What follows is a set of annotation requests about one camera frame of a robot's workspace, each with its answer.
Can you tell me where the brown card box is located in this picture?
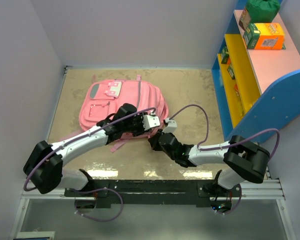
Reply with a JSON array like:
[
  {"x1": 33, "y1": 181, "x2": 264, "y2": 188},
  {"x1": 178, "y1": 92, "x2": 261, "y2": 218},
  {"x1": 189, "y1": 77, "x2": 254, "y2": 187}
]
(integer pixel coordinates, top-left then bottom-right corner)
[{"x1": 239, "y1": 6, "x2": 251, "y2": 31}]

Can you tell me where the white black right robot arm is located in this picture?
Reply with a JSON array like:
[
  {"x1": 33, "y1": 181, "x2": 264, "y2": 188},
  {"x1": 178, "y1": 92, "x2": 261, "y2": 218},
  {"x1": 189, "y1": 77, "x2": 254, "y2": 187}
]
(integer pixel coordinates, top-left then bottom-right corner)
[{"x1": 148, "y1": 131, "x2": 270, "y2": 197}]

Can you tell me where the orange green crayon box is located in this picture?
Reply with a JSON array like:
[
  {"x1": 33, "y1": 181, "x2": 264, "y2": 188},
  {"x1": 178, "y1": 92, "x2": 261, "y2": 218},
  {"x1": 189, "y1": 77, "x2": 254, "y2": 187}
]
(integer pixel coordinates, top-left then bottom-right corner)
[{"x1": 243, "y1": 23, "x2": 285, "y2": 50}]

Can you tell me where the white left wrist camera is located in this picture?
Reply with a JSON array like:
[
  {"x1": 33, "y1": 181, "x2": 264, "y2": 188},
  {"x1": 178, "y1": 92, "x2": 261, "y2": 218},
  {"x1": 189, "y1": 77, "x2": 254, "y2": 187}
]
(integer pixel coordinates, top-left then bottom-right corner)
[{"x1": 142, "y1": 114, "x2": 161, "y2": 131}]

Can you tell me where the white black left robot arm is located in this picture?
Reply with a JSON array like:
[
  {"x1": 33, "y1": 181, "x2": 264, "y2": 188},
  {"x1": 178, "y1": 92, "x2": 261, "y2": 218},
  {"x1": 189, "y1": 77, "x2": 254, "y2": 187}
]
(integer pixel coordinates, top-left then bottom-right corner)
[{"x1": 23, "y1": 103, "x2": 150, "y2": 196}]

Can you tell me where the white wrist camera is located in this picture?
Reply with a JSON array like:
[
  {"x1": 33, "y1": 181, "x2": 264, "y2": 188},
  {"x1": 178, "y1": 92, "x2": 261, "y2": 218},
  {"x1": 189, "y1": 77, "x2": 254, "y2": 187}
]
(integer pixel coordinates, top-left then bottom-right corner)
[
  {"x1": 162, "y1": 117, "x2": 178, "y2": 134},
  {"x1": 142, "y1": 114, "x2": 161, "y2": 131}
]

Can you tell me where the small green box upper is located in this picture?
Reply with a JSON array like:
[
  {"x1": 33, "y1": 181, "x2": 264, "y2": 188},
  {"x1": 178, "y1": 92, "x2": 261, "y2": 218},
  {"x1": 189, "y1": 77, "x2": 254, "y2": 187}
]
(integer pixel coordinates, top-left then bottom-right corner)
[{"x1": 220, "y1": 45, "x2": 231, "y2": 65}]

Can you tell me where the pink student backpack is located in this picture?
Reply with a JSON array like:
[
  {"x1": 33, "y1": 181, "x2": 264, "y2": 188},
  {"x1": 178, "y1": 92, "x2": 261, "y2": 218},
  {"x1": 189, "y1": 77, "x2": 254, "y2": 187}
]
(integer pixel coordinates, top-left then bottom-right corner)
[{"x1": 59, "y1": 74, "x2": 170, "y2": 153}]

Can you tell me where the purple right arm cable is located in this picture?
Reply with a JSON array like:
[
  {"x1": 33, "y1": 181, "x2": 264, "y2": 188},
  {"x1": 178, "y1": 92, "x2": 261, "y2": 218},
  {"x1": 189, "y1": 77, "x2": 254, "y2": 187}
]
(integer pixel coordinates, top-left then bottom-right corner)
[{"x1": 168, "y1": 104, "x2": 281, "y2": 161}]

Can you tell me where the small green box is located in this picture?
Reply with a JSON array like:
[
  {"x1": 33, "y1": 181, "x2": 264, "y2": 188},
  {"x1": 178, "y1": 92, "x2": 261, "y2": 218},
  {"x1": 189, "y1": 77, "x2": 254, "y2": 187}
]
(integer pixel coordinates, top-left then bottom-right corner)
[
  {"x1": 220, "y1": 45, "x2": 231, "y2": 65},
  {"x1": 227, "y1": 63, "x2": 235, "y2": 80}
]

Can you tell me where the green cloth bag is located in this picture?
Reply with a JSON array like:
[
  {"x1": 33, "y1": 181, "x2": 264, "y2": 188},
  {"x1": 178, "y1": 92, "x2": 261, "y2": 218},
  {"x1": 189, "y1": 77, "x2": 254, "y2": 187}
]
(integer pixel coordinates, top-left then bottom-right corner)
[{"x1": 245, "y1": 0, "x2": 281, "y2": 23}]

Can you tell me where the orange packet on shelf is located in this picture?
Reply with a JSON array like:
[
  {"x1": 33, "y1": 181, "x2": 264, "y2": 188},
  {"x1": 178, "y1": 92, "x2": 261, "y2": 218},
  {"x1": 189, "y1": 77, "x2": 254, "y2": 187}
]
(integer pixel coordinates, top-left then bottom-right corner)
[{"x1": 232, "y1": 83, "x2": 243, "y2": 111}]

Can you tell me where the small green box lower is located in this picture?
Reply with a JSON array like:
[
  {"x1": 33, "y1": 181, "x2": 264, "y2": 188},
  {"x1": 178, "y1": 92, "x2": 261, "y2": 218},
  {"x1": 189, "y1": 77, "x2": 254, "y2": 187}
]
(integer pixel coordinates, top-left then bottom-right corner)
[{"x1": 227, "y1": 63, "x2": 235, "y2": 80}]

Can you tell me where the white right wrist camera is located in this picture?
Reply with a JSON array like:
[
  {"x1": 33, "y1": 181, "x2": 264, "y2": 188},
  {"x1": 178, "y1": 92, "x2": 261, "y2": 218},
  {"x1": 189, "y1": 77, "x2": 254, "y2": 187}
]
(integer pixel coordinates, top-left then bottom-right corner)
[{"x1": 162, "y1": 117, "x2": 178, "y2": 134}]

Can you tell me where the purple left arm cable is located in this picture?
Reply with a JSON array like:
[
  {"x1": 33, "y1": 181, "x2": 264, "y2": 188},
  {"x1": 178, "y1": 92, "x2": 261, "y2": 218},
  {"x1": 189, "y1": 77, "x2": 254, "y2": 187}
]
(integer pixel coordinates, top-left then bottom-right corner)
[{"x1": 23, "y1": 107, "x2": 158, "y2": 193}]

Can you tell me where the blue yellow pink shelf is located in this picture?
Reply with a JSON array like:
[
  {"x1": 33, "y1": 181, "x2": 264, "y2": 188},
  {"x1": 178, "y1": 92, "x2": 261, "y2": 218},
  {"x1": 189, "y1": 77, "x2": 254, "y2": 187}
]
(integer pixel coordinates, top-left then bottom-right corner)
[{"x1": 211, "y1": 0, "x2": 300, "y2": 143}]

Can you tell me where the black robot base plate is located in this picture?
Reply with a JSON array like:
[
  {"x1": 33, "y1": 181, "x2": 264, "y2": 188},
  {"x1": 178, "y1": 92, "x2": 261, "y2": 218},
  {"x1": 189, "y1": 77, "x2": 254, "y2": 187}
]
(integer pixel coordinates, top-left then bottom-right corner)
[{"x1": 64, "y1": 179, "x2": 242, "y2": 211}]

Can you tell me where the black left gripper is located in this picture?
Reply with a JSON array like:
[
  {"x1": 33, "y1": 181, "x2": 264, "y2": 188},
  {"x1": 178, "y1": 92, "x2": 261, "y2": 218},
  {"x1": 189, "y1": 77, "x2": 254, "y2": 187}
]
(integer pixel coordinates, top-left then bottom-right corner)
[{"x1": 122, "y1": 112, "x2": 152, "y2": 137}]

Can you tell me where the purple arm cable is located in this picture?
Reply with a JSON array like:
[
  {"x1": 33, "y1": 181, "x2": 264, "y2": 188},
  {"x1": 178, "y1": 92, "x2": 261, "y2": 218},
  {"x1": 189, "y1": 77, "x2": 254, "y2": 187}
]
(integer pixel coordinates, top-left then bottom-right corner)
[
  {"x1": 168, "y1": 104, "x2": 281, "y2": 161},
  {"x1": 23, "y1": 107, "x2": 158, "y2": 193}
]

